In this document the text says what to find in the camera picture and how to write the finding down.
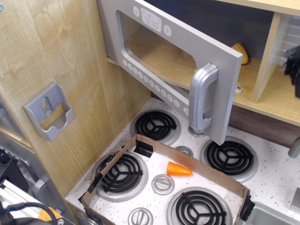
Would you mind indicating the front right stove burner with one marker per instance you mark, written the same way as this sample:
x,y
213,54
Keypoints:
x,y
197,206

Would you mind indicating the silver knob small middle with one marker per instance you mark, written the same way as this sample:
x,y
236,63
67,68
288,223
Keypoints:
x,y
185,150

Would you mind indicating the yellow toy corn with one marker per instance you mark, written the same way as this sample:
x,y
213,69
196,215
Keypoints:
x,y
241,49

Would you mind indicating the silver knob back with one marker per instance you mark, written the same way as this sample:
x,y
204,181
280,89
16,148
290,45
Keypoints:
x,y
196,133

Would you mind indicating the silver knob front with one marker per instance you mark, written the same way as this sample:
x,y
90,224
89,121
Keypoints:
x,y
140,216

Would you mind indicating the orange toy at bottom left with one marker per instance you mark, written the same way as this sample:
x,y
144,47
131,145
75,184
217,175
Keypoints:
x,y
44,216

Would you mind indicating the silver knob centre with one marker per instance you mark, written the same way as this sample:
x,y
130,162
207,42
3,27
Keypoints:
x,y
163,184

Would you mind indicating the front left stove burner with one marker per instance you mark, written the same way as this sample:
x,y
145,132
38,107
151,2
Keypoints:
x,y
125,180

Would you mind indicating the back left stove burner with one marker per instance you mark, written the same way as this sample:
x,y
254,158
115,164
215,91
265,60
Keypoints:
x,y
157,125

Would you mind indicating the back right stove burner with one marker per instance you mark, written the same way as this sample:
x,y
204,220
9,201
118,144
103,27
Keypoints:
x,y
234,158

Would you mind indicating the grey faucet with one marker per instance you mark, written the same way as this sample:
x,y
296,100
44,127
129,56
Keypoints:
x,y
294,150

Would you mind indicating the brown cardboard barrier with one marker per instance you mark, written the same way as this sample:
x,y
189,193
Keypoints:
x,y
156,157

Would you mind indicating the orange toy carrot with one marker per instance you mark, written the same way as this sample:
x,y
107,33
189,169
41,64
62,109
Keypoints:
x,y
177,170

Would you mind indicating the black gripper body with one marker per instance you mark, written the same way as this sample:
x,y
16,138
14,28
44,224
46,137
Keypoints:
x,y
292,67

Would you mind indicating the silver sink basin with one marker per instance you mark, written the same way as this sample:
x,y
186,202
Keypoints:
x,y
264,215

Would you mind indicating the grey oven door handle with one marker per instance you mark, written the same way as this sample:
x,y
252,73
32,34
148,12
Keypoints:
x,y
44,191

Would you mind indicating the white door latch clip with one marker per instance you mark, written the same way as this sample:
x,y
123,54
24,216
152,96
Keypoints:
x,y
238,89

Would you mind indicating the stove burner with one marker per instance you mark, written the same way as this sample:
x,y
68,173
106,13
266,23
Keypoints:
x,y
234,158
125,180
197,206
157,125

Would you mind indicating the grey wall phone holder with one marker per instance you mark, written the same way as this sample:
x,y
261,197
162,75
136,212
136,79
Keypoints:
x,y
44,104

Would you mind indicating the silver toy microwave door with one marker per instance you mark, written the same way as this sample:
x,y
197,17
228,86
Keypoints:
x,y
192,72

